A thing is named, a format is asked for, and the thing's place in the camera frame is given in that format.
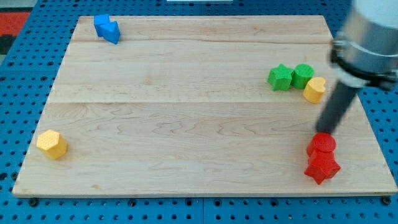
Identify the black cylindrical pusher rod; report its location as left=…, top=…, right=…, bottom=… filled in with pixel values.
left=315, top=81, right=359, bottom=134

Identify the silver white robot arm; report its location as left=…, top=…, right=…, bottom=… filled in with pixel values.
left=315, top=0, right=397, bottom=134

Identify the yellow heart block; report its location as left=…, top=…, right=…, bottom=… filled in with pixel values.
left=303, top=77, right=326, bottom=104

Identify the yellow hexagon block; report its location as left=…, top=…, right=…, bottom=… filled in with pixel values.
left=36, top=129, right=68, bottom=160

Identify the green cylinder block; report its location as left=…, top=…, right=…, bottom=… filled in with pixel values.
left=291, top=63, right=315, bottom=90

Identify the red cylinder block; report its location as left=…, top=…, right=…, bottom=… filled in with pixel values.
left=307, top=132, right=336, bottom=156

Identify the green star block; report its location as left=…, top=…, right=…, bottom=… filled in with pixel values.
left=267, top=63, right=294, bottom=91

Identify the red star block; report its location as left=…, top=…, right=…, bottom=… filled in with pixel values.
left=304, top=151, right=341, bottom=185

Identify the light wooden board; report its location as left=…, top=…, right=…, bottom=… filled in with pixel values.
left=12, top=16, right=397, bottom=198

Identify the blue triangle block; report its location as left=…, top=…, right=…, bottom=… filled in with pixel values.
left=99, top=21, right=121, bottom=45

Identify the blue cube block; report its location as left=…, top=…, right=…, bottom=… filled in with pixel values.
left=93, top=14, right=110, bottom=37

